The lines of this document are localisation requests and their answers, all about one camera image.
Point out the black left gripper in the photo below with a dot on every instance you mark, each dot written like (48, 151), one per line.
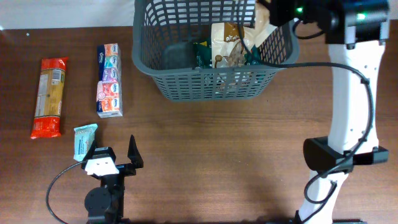
(134, 156)

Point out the beige kraft paper pouch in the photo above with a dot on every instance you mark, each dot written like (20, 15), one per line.
(262, 28)

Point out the brown chocolate snack pouch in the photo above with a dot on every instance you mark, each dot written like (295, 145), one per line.
(229, 32)

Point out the green instant coffee bag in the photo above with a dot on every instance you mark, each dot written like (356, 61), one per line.
(202, 56)

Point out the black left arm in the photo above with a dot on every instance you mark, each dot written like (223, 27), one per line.
(105, 204)

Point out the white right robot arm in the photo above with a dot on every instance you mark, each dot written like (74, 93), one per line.
(356, 34)

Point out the colourful tissue pack bundle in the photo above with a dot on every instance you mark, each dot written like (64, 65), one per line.
(109, 88)

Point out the light teal wipes packet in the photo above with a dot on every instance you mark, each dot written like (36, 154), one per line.
(84, 138)

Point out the red orange pasta package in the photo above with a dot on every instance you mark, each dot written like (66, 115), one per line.
(48, 107)

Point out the grey plastic lattice basket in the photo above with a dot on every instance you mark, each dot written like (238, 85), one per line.
(164, 33)

